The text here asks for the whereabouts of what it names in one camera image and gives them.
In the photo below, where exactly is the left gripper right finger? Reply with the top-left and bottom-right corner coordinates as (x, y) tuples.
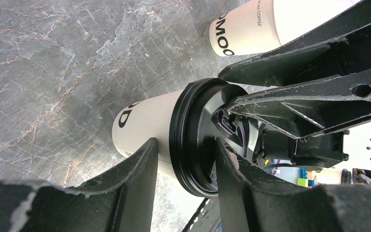
(215, 138), (371, 232)

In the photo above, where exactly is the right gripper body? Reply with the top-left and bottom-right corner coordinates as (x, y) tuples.
(256, 130), (349, 171)

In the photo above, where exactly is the black coffee lid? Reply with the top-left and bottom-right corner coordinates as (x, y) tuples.
(169, 78), (259, 198)

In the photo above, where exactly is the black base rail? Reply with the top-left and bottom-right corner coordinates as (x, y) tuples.
(183, 197), (223, 232)

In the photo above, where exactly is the white paper coffee cup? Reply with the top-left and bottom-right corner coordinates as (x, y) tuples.
(112, 90), (183, 179)

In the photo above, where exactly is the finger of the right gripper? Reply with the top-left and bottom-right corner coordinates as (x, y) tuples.
(226, 69), (371, 139)
(219, 0), (371, 87)

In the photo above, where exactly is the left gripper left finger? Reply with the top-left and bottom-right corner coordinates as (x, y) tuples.
(0, 138), (158, 232)

